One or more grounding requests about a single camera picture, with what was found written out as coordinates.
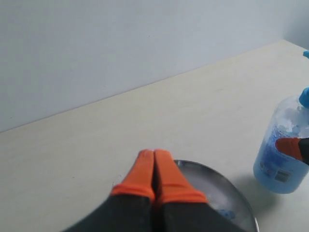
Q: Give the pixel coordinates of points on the blue pump soap bottle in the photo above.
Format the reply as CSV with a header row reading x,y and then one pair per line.
x,y
276,171

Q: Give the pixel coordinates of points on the round steel plate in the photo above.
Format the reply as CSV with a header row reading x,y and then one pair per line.
x,y
220,192

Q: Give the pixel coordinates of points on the blue soap blob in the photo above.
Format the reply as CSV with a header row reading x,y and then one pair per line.
x,y
228,214

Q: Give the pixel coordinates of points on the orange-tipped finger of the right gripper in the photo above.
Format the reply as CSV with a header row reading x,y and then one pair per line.
x,y
297,148

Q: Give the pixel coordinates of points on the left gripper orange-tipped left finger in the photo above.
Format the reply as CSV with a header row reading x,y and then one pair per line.
x,y
128,207

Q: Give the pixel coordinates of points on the left gripper orange-tipped right finger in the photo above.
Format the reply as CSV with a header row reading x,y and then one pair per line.
x,y
180,207

